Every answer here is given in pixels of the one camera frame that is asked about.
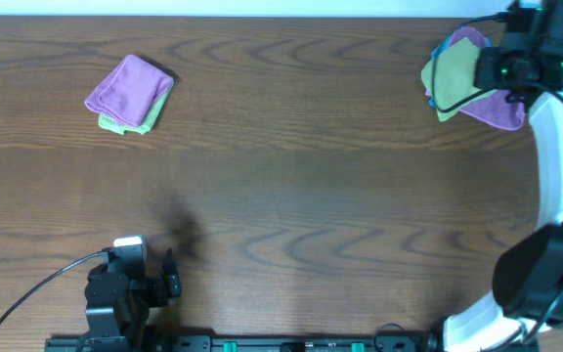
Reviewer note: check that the large purple cloth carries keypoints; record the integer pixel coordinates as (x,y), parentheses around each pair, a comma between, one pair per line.
(499,110)

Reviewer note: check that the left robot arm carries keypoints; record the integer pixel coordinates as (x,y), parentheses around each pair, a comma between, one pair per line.
(120,296)

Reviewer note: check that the folded green cloth under purple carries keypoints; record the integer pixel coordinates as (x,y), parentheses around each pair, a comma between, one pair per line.
(108,123)

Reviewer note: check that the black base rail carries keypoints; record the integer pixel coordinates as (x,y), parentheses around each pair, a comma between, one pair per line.
(397,342)

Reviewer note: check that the light green microfiber cloth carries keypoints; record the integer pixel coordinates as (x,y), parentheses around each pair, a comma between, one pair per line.
(452,78)

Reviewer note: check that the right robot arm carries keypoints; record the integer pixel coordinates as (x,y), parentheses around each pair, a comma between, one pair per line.
(526,297)

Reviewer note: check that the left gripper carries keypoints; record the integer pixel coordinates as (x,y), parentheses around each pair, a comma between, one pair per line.
(159,285)

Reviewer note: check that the blue cloth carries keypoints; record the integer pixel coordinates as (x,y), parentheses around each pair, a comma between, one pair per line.
(439,51)

